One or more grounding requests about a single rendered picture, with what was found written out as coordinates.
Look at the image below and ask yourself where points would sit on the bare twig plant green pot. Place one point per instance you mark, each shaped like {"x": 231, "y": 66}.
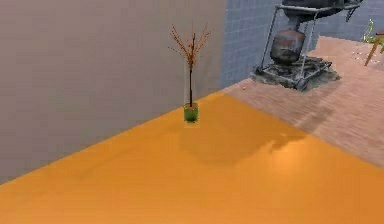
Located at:
{"x": 190, "y": 113}

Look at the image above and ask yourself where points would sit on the grey barbecue grill on stand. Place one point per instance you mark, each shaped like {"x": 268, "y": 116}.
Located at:
{"x": 287, "y": 46}

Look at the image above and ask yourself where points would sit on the green leafy house plant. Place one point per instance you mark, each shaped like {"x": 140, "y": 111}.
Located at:
{"x": 368, "y": 33}

